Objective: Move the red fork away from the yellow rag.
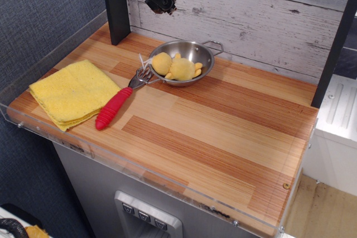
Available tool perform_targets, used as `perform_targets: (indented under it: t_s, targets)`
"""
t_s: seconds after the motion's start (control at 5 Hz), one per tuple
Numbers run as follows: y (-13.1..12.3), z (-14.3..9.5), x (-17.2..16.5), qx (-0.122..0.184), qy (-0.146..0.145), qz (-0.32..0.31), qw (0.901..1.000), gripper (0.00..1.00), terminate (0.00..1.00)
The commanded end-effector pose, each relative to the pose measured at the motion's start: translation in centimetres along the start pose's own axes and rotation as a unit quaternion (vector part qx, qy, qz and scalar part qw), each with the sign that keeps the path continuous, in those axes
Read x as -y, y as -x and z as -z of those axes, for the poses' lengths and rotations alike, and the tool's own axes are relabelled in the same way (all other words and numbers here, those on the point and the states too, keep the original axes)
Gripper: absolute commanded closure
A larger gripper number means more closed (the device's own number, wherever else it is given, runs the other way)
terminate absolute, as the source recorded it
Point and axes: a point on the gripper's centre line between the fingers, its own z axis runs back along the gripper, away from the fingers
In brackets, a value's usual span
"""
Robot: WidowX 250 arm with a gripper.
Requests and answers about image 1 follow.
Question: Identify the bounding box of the red handled metal fork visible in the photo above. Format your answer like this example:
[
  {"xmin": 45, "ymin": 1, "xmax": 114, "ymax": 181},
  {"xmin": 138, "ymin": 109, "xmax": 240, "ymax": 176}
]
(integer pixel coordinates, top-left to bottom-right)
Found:
[{"xmin": 95, "ymin": 67, "xmax": 153, "ymax": 130}]

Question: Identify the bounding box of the small steel pot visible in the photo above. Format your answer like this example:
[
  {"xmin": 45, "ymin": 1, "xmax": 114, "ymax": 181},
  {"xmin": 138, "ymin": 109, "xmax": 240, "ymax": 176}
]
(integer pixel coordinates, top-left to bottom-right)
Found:
[{"xmin": 135, "ymin": 40, "xmax": 224, "ymax": 87}]

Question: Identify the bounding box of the yellow plush toy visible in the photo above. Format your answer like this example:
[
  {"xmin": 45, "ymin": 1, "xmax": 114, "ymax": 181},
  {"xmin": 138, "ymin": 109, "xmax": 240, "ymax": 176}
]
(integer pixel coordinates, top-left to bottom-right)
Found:
[{"xmin": 139, "ymin": 52, "xmax": 203, "ymax": 81}]

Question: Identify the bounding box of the folded yellow cloth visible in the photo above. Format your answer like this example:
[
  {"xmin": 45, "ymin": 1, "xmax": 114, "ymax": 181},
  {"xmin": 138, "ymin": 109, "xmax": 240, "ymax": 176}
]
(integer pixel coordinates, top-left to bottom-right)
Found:
[{"xmin": 29, "ymin": 60, "xmax": 121, "ymax": 132}]

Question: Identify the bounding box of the grey toy fridge cabinet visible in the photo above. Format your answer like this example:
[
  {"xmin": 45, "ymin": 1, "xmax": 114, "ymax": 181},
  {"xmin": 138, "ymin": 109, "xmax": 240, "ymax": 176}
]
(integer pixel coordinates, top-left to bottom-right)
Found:
[{"xmin": 52, "ymin": 140, "xmax": 253, "ymax": 238}]

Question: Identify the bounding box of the silver dispenser button panel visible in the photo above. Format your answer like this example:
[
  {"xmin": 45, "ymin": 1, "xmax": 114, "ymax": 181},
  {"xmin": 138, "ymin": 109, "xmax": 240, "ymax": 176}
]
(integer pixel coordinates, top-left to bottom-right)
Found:
[{"xmin": 114, "ymin": 191, "xmax": 183, "ymax": 237}]

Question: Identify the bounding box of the white toy sink counter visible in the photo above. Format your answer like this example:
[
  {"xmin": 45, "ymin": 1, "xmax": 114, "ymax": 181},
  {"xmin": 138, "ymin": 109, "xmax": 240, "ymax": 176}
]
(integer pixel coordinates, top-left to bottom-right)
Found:
[{"xmin": 302, "ymin": 75, "xmax": 356, "ymax": 196}]

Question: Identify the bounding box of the clear acrylic table guard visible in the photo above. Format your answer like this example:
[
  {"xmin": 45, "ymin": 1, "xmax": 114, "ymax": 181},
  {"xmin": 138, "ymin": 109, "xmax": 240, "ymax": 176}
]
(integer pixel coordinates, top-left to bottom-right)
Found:
[{"xmin": 8, "ymin": 7, "xmax": 323, "ymax": 237}]

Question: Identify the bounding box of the dark left vertical post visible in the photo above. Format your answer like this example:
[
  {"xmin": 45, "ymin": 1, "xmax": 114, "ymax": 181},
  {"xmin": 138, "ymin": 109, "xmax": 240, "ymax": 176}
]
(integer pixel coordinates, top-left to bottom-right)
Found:
[{"xmin": 105, "ymin": 0, "xmax": 131, "ymax": 46}]

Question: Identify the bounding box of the dark vertical post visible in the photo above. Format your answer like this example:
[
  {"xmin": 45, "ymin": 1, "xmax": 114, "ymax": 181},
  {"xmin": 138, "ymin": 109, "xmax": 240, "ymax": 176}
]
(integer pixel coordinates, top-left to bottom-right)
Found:
[
  {"xmin": 105, "ymin": 0, "xmax": 131, "ymax": 46},
  {"xmin": 311, "ymin": 0, "xmax": 356, "ymax": 108}
]

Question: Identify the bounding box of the dark right vertical post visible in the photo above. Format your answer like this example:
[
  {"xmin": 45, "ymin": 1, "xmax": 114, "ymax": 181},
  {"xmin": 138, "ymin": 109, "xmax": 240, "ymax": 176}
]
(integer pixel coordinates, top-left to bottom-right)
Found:
[{"xmin": 311, "ymin": 0, "xmax": 356, "ymax": 108}]

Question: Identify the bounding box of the black hose and yellow object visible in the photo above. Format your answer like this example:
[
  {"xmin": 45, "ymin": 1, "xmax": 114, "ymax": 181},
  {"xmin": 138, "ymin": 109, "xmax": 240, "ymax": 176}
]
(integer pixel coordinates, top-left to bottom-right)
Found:
[{"xmin": 0, "ymin": 217, "xmax": 50, "ymax": 238}]

